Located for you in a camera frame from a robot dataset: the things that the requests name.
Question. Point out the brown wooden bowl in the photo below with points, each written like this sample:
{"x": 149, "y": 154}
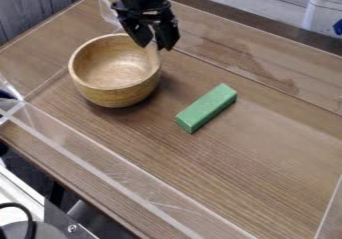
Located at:
{"x": 116, "y": 72}

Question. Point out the clear acrylic table fence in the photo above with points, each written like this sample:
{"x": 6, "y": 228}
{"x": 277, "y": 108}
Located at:
{"x": 251, "y": 176}

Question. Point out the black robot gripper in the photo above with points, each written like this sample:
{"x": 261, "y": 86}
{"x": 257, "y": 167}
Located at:
{"x": 138, "y": 13}

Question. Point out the white bucket in background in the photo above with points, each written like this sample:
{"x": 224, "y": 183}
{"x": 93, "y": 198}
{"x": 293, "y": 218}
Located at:
{"x": 324, "y": 17}

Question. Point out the metal bracket with screw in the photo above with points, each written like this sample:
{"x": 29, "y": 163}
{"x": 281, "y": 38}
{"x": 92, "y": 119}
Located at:
{"x": 72, "y": 229}

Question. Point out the clear acrylic corner bracket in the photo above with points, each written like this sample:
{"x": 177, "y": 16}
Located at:
{"x": 109, "y": 14}

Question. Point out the green rectangular block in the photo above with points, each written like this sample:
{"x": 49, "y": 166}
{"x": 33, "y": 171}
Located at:
{"x": 206, "y": 107}

